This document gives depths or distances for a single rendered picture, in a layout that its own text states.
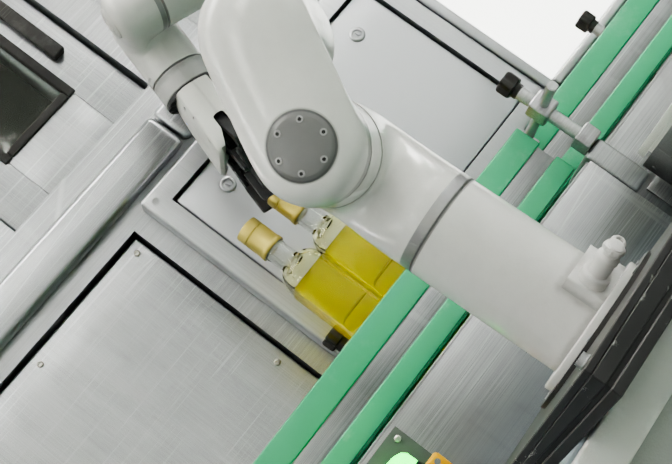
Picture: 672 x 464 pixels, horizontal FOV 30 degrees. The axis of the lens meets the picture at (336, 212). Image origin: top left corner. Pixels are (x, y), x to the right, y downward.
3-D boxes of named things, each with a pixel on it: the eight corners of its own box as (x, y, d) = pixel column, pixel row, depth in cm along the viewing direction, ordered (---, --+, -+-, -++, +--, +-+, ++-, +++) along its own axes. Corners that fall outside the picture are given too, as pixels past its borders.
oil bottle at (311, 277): (445, 356, 149) (304, 250, 153) (451, 346, 144) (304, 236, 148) (417, 393, 148) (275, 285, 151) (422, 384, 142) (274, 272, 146)
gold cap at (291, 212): (312, 207, 154) (284, 186, 154) (312, 197, 150) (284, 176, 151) (294, 228, 153) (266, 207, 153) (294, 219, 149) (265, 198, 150)
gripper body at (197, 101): (165, 117, 160) (217, 185, 157) (159, 87, 150) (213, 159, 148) (214, 85, 161) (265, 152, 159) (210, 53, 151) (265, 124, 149)
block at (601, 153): (632, 197, 147) (583, 162, 148) (654, 168, 138) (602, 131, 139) (616, 220, 146) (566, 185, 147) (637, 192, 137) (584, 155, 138)
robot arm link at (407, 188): (481, 180, 111) (335, 83, 114) (462, 175, 98) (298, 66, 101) (421, 270, 112) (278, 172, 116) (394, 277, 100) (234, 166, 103)
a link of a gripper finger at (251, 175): (230, 158, 151) (263, 201, 149) (230, 150, 148) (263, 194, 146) (252, 143, 151) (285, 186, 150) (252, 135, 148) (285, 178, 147)
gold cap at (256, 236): (262, 259, 148) (233, 237, 149) (267, 263, 152) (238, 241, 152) (280, 235, 148) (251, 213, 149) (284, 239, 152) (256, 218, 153)
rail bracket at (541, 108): (579, 169, 150) (494, 109, 152) (613, 112, 134) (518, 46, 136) (565, 187, 149) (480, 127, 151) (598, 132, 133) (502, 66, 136)
